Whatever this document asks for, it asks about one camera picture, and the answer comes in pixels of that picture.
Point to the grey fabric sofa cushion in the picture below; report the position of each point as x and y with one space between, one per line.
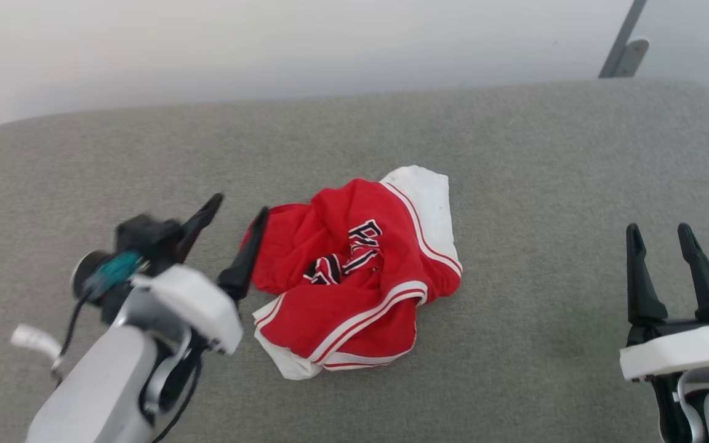
514 184

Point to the pale glass partition panel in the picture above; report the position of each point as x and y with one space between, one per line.
699 37

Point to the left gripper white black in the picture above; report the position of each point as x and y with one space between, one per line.
197 304

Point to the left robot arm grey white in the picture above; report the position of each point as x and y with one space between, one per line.
93 394

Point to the left wrist camera black teal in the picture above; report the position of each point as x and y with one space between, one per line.
139 243

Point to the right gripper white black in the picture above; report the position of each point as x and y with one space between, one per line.
680 354

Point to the red white basketball shorts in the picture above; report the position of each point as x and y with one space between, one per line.
354 295

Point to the grey metal bracket post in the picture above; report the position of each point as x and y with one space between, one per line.
622 49

